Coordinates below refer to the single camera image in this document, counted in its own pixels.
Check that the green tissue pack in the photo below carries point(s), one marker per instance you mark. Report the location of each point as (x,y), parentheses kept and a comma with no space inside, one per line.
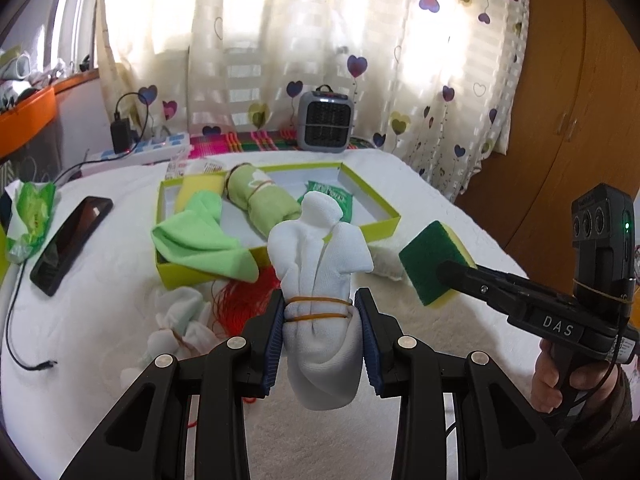
(32,215)

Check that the green foil packet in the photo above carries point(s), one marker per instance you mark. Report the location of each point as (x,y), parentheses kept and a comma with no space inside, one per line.
(335,195)

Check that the red knot tassel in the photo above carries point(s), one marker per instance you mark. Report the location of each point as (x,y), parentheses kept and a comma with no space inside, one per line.
(240,305)

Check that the person's right forearm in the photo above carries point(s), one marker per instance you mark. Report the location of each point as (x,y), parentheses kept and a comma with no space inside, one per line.
(610,425)

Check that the wooden wardrobe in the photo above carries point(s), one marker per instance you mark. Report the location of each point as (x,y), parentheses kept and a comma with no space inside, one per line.
(575,85)

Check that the white green cup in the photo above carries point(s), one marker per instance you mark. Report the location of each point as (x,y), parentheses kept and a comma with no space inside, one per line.
(15,66)

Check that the white blue power strip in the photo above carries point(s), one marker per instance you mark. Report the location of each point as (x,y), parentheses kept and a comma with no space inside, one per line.
(155,145)

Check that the small white cloth bundle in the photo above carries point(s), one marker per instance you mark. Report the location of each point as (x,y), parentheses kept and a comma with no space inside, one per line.
(175,315)

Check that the yellow-green cardboard box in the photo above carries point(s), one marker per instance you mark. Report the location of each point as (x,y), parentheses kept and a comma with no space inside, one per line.
(295,185)

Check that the green microfiber cloth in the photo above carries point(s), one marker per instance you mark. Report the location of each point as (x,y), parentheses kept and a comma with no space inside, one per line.
(200,240)

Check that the yellow sponge with green pad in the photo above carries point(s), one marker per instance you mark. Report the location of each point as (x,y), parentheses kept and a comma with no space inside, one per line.
(195,187)
(425,260)

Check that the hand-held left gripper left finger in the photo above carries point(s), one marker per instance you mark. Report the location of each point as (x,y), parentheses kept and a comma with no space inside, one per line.
(272,345)

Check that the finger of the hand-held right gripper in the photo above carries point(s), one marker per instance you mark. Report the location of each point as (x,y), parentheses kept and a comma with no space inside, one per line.
(540,287)
(465,280)

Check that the black smartphone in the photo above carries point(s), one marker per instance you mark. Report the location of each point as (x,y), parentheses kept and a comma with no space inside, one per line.
(70,245)

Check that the black charger adapter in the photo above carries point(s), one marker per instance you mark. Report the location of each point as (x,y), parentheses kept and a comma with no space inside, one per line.
(120,135)

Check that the orange tray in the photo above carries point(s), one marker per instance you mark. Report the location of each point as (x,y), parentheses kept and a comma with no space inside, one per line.
(25,120)

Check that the green towel bundle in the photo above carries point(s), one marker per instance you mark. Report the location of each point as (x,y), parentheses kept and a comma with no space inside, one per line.
(270,205)

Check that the pink plaid cloth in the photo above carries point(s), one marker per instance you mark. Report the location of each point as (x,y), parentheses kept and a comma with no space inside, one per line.
(250,142)

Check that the white towel bundle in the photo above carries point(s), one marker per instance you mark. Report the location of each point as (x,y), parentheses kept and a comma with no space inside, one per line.
(320,260)

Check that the heart print curtain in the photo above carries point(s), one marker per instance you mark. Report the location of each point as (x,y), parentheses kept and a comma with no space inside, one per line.
(250,35)

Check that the grey mini heater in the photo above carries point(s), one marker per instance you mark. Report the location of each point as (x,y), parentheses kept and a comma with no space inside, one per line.
(325,120)

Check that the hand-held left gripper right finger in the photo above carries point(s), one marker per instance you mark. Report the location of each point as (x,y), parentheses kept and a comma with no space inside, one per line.
(370,345)

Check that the person's right hand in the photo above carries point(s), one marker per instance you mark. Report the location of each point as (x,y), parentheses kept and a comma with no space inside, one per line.
(542,380)

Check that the clear plastic packet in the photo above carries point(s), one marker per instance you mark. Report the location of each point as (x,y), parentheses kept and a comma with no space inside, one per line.
(200,166)

